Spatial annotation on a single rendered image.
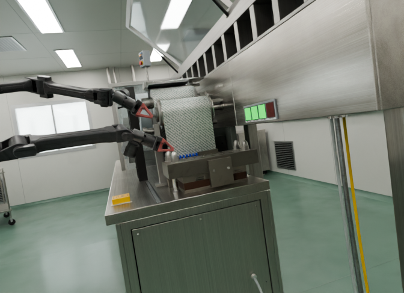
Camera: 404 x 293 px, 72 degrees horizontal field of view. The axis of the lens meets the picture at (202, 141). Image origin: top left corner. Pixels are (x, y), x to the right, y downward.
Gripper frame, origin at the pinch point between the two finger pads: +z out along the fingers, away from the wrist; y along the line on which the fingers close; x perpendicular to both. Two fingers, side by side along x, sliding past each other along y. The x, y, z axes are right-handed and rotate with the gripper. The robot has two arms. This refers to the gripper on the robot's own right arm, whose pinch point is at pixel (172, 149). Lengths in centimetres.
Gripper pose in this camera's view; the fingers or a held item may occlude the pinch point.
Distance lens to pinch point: 132.4
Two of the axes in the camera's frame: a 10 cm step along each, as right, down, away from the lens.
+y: 2.8, 0.2, -9.6
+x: 3.4, -9.3, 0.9
